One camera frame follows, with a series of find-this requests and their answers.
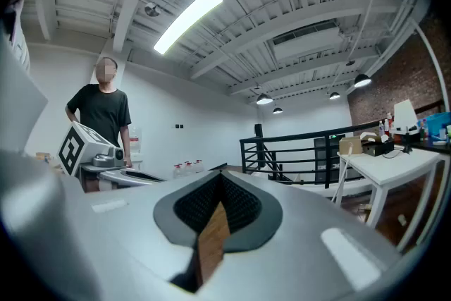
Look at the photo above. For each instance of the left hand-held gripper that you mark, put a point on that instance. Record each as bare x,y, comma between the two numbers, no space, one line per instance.
75,148

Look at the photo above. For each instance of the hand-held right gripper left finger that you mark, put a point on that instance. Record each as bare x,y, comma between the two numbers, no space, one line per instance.
123,239

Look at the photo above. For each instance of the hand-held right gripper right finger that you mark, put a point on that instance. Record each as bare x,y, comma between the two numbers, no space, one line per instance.
299,257

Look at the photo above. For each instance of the water jug on stand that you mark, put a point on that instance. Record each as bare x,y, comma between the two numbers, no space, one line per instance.
135,139

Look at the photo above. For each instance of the black metal railing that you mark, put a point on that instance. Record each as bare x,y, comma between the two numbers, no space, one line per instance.
242,158

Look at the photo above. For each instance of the open cardboard box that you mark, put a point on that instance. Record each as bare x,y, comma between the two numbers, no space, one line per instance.
350,146

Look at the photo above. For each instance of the white table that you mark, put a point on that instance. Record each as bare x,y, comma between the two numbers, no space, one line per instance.
387,169

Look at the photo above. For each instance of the black rectangular column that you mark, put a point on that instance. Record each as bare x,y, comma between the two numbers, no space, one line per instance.
258,130

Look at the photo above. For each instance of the black electronic box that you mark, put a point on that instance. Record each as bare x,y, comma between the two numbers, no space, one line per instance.
377,148

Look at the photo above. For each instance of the black pendant lamp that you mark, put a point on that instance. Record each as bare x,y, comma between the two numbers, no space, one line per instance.
264,99
277,110
362,81
334,95

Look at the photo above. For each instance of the cluster of small bottles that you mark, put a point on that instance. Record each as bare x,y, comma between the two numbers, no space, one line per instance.
386,125

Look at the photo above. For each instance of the long ceiling light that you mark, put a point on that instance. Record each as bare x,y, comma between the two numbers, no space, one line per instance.
188,21

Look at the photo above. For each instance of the round ceiling spotlight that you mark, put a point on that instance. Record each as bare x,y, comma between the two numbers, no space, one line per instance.
152,9

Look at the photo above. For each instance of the white desk lamp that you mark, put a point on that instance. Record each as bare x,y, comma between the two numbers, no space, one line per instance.
405,114

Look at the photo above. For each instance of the blue plastic box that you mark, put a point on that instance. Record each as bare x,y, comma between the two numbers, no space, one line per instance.
435,121

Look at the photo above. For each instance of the white ceiling air conditioner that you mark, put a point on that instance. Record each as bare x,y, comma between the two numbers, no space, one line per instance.
306,42

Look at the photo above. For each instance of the black wall switches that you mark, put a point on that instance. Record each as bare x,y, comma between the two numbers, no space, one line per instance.
179,125

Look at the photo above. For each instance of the white wall pipe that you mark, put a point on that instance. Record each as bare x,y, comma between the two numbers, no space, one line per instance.
431,56

